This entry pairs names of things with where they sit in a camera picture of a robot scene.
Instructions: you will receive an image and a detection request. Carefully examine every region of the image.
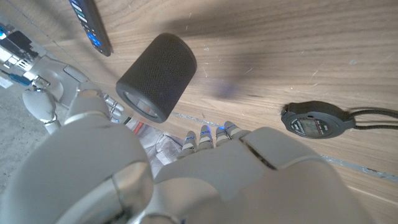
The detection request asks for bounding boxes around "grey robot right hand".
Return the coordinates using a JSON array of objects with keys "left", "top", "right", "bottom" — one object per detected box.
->
[{"left": 21, "top": 55, "right": 132, "bottom": 135}]

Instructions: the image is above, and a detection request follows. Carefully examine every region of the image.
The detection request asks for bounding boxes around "black stopwatch with cord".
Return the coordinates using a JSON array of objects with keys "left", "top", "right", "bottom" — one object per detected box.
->
[{"left": 280, "top": 100, "right": 398, "bottom": 139}]

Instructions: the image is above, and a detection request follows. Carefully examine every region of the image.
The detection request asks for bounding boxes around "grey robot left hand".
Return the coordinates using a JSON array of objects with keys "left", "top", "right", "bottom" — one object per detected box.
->
[{"left": 0, "top": 88, "right": 377, "bottom": 224}]

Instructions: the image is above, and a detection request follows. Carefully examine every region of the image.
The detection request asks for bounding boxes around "black cylindrical fabric speaker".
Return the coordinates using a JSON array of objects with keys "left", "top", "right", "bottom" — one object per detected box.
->
[{"left": 115, "top": 32, "right": 198, "bottom": 124}]

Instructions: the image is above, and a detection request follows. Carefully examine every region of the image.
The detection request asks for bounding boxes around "black TV remote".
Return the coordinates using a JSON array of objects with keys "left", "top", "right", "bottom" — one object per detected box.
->
[{"left": 68, "top": 0, "right": 113, "bottom": 58}]

